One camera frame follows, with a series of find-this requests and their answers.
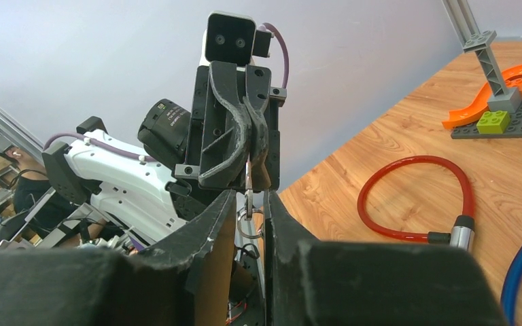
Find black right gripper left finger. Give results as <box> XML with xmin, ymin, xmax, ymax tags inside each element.
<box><xmin>0</xmin><ymin>190</ymin><xmax>236</xmax><ymax>325</ymax></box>

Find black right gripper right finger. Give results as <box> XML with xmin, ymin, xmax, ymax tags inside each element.
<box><xmin>263</xmin><ymin>191</ymin><xmax>506</xmax><ymax>325</ymax></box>

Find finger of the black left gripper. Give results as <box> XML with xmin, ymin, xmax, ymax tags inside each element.
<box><xmin>198</xmin><ymin>61</ymin><xmax>251</xmax><ymax>189</ymax></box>
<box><xmin>243</xmin><ymin>65</ymin><xmax>271</xmax><ymax>189</ymax></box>

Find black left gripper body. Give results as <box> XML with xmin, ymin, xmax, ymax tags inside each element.
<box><xmin>174</xmin><ymin>65</ymin><xmax>287</xmax><ymax>192</ymax></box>

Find small silver keys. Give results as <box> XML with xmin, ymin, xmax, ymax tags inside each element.
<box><xmin>237</xmin><ymin>158</ymin><xmax>263</xmax><ymax>240</ymax></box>

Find red cable lock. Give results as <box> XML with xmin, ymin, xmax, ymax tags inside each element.
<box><xmin>356</xmin><ymin>156</ymin><xmax>476</xmax><ymax>252</ymax></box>

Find blue cable lock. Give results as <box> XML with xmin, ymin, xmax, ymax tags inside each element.
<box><xmin>500</xmin><ymin>245</ymin><xmax>522</xmax><ymax>325</ymax></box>

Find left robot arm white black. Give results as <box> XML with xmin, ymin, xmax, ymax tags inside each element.
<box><xmin>42</xmin><ymin>61</ymin><xmax>287</xmax><ymax>247</ymax></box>

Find orange grey toy block build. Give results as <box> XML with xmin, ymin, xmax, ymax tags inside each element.
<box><xmin>441</xmin><ymin>29</ymin><xmax>522</xmax><ymax>141</ymax></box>

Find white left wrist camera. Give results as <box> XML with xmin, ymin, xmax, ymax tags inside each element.
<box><xmin>200</xmin><ymin>11</ymin><xmax>273</xmax><ymax>67</ymax></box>

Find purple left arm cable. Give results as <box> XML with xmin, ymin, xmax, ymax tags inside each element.
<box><xmin>42</xmin><ymin>131</ymin><xmax>158</xmax><ymax>163</ymax></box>

